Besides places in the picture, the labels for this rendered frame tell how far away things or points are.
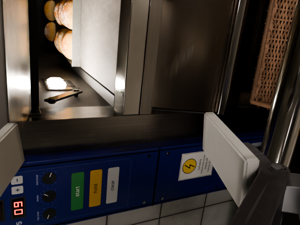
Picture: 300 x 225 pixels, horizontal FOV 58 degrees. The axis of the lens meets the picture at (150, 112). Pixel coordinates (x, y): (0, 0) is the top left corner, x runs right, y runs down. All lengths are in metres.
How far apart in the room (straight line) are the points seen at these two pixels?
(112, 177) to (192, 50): 0.34
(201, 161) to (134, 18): 0.38
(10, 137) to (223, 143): 0.13
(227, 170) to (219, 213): 0.76
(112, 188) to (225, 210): 0.43
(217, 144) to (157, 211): 0.61
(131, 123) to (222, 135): 0.45
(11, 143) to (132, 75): 0.41
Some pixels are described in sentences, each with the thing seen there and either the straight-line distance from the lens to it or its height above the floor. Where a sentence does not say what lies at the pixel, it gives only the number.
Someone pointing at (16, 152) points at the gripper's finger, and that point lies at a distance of 0.20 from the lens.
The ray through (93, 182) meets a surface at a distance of 0.60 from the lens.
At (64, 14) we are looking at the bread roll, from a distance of 0.98.
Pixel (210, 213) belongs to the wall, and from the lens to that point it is 0.90.
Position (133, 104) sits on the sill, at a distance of 0.59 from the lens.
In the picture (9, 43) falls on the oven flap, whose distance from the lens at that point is 0.40.
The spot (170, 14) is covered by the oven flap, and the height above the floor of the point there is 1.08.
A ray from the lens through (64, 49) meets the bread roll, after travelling 0.99.
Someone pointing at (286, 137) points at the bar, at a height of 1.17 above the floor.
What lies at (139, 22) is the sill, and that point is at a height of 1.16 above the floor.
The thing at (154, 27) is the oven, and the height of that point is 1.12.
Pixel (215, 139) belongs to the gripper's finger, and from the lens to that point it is 0.18.
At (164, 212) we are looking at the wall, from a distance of 0.78.
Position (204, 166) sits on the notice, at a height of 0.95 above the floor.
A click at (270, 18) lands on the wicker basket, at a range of 0.72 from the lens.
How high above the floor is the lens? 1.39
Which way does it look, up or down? 26 degrees down
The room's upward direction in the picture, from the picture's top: 93 degrees counter-clockwise
